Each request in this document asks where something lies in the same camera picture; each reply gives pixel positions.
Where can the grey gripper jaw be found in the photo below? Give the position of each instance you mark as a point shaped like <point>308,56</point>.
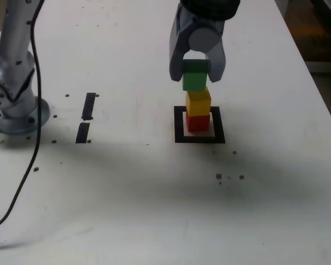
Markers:
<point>178,58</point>
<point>207,40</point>

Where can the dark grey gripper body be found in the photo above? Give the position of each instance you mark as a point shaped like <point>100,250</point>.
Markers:
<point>186,26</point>

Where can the green cube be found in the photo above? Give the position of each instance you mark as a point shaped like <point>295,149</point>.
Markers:
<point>194,81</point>

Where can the yellow cube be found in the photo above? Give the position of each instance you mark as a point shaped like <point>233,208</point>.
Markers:
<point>198,107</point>

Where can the red cube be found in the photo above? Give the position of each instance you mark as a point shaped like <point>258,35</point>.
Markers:
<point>198,124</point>

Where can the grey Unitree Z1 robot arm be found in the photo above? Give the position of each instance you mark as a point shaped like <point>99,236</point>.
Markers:
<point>13,55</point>

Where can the black tape square outline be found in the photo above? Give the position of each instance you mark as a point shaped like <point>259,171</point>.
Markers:
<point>198,140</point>

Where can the black tape strip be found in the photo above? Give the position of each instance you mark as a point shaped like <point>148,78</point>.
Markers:
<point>88,107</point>

